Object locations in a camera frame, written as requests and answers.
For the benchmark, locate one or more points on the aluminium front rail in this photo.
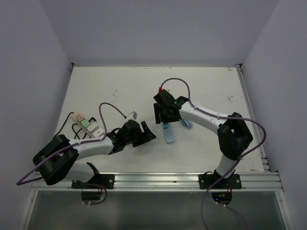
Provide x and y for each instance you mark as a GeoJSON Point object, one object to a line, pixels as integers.
{"type": "Point", "coordinates": [171, 182]}

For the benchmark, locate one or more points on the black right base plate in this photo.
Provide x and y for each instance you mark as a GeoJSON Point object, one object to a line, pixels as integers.
{"type": "Point", "coordinates": [209, 178]}

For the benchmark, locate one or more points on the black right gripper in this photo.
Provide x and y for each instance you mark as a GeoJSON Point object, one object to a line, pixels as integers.
{"type": "Point", "coordinates": [162, 118]}

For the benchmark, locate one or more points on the aluminium rail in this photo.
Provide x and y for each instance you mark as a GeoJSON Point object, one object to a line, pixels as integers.
{"type": "Point", "coordinates": [257, 131]}
{"type": "Point", "coordinates": [171, 182]}

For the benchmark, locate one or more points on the aluminium right side rail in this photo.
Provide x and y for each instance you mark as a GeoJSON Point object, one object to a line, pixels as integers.
{"type": "Point", "coordinates": [257, 131]}

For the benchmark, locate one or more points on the beige power strip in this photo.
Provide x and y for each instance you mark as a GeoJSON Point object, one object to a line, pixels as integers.
{"type": "Point", "coordinates": [92, 129]}

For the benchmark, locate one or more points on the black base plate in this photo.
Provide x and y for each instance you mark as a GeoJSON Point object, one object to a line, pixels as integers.
{"type": "Point", "coordinates": [209, 178]}
{"type": "Point", "coordinates": [97, 182]}

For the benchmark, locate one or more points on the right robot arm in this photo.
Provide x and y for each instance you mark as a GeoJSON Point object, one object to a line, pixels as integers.
{"type": "Point", "coordinates": [234, 136]}

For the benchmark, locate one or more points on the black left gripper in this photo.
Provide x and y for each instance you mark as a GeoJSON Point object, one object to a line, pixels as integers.
{"type": "Point", "coordinates": [144, 137]}

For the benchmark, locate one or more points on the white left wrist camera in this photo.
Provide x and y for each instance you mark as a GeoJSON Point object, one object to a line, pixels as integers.
{"type": "Point", "coordinates": [131, 116]}

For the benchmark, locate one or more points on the green plug on beige strip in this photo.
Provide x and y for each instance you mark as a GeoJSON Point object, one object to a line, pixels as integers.
{"type": "Point", "coordinates": [85, 123]}

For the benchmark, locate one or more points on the white charger on beige strip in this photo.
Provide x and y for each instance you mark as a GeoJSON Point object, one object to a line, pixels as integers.
{"type": "Point", "coordinates": [98, 133]}

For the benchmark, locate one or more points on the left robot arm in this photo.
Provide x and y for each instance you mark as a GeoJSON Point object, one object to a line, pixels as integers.
{"type": "Point", "coordinates": [58, 159]}

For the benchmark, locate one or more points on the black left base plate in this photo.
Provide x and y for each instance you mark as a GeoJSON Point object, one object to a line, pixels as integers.
{"type": "Point", "coordinates": [97, 182]}

